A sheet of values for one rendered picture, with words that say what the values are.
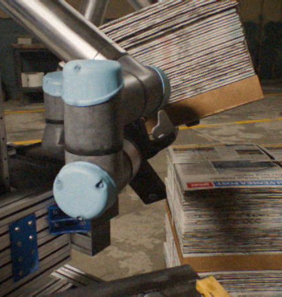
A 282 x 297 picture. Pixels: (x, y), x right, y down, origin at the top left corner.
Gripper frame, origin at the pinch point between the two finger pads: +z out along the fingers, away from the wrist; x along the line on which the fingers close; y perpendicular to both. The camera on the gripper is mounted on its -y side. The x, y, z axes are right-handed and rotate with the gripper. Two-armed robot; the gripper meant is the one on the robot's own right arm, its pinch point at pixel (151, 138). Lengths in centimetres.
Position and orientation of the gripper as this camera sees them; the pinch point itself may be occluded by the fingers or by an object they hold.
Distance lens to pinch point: 83.9
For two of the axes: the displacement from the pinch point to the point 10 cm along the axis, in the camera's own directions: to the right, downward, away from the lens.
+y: -3.5, -9.2, -1.7
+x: -9.0, 2.8, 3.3
